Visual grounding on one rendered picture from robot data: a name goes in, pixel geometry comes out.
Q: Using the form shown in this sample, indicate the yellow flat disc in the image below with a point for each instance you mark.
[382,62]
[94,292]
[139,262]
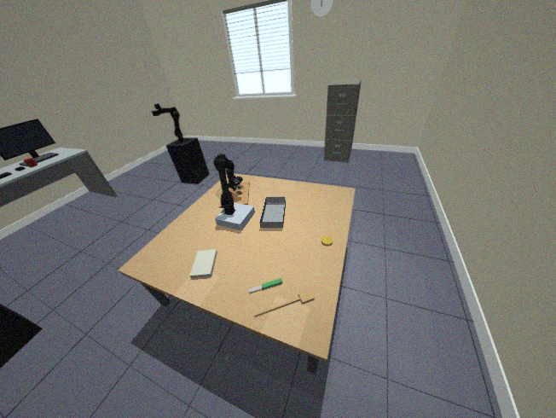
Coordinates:
[327,241]

